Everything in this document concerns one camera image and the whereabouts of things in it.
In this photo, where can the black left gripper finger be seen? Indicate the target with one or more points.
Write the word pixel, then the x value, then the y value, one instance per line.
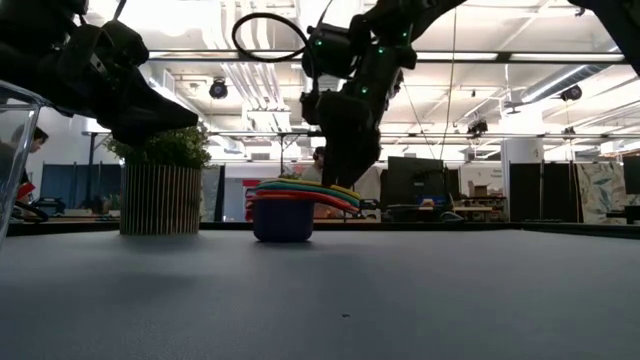
pixel 160 110
pixel 125 125

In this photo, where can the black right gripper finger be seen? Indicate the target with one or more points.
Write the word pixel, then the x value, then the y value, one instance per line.
pixel 335 167
pixel 357 160

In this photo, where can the yellow measuring cup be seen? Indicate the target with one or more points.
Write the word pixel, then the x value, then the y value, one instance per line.
pixel 350 192

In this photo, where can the green measuring cup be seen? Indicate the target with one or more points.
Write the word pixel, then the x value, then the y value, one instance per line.
pixel 300 187

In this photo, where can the red measuring cup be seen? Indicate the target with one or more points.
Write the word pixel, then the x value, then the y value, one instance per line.
pixel 280 196

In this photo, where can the purple measuring cup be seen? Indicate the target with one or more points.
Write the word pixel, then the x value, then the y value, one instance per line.
pixel 282 222

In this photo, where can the clear plastic basket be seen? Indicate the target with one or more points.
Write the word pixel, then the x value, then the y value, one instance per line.
pixel 15 150

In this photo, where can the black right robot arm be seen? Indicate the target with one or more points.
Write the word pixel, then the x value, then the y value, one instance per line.
pixel 380 65

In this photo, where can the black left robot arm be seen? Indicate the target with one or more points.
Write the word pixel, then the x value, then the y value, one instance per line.
pixel 25 50

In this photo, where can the person with headphones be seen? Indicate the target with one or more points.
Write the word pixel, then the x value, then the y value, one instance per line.
pixel 315 172

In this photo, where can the black ceiling spotlight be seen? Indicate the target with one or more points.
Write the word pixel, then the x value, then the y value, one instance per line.
pixel 571 93
pixel 477 127
pixel 218 89

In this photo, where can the black computer monitor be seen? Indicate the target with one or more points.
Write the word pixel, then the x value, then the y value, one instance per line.
pixel 415 185

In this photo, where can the blue partition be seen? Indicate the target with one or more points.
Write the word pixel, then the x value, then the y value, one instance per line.
pixel 70 182

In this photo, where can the green plant in ribbed pot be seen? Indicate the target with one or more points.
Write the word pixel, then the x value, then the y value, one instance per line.
pixel 160 200

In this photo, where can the red and yellow sign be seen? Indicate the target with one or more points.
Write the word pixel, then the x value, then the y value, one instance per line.
pixel 250 200

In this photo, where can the red plastic object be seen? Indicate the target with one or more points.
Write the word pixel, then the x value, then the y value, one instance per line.
pixel 26 191

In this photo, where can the black partition panel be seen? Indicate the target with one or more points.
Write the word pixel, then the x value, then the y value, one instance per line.
pixel 525 190

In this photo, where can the floral patterned panel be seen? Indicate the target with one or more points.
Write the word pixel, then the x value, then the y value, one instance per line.
pixel 600 190

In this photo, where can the black screen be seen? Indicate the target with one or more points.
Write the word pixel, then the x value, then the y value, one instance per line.
pixel 632 175

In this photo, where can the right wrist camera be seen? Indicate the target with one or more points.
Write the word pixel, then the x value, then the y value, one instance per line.
pixel 330 50

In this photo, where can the wood and black table frame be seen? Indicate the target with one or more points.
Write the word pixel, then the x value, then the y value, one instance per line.
pixel 450 226

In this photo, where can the black metal frame crossbar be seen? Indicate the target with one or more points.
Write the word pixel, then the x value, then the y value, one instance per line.
pixel 505 56

